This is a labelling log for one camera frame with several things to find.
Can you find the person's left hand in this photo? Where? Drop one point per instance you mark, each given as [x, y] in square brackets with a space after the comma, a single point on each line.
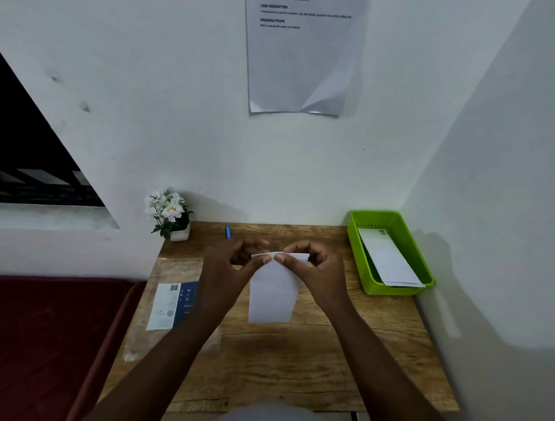
[221, 282]

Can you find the potted white flower plant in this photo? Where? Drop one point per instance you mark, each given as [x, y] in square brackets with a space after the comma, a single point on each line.
[167, 208]

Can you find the dark window with grille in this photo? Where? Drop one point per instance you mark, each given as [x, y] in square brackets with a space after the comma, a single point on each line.
[30, 152]

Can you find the person's left forearm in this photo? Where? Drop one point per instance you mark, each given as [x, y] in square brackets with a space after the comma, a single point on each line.
[151, 373]

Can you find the white paper sheet on wall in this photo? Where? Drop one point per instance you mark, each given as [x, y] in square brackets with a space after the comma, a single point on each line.
[299, 60]

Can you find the person's right forearm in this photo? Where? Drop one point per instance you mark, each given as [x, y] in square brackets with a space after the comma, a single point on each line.
[381, 373]

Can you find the person's grey shirt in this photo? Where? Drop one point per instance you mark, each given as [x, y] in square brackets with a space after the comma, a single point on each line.
[269, 414]

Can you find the dark red mattress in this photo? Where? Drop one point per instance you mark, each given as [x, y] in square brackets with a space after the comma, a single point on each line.
[52, 347]

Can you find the person's right hand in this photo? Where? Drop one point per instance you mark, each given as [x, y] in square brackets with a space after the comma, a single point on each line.
[323, 277]

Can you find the blue pen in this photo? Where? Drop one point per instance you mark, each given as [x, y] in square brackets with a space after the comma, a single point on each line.
[228, 232]

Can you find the clear plastic bag with card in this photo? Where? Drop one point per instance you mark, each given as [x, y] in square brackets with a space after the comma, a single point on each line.
[178, 269]

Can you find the green plastic tray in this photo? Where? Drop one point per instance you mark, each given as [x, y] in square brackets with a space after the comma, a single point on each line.
[357, 251]

